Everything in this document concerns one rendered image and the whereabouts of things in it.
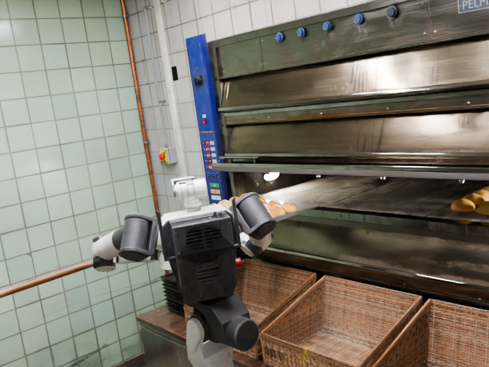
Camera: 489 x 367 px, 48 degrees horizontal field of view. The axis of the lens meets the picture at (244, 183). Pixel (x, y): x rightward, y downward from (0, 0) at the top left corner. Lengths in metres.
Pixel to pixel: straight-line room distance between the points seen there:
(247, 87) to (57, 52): 1.29
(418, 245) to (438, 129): 0.52
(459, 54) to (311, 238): 1.18
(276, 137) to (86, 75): 1.43
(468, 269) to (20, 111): 2.59
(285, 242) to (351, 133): 0.76
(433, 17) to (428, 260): 0.98
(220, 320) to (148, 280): 2.07
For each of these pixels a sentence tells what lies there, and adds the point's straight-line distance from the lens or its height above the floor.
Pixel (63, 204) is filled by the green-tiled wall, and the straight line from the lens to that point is 3.66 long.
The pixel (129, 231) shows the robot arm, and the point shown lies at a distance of 1.98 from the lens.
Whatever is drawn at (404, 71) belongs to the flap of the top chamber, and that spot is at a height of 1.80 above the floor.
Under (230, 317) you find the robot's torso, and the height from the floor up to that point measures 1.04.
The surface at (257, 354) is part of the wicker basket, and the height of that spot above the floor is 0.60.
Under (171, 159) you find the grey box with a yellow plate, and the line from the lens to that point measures 3.61.
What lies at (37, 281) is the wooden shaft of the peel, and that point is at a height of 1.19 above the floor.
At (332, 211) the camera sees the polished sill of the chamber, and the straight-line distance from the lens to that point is 2.71.
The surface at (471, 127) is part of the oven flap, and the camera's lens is 2.26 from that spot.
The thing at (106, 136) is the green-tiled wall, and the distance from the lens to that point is 3.78.
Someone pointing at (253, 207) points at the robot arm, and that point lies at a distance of 2.02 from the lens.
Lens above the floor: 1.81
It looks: 9 degrees down
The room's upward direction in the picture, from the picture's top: 8 degrees counter-clockwise
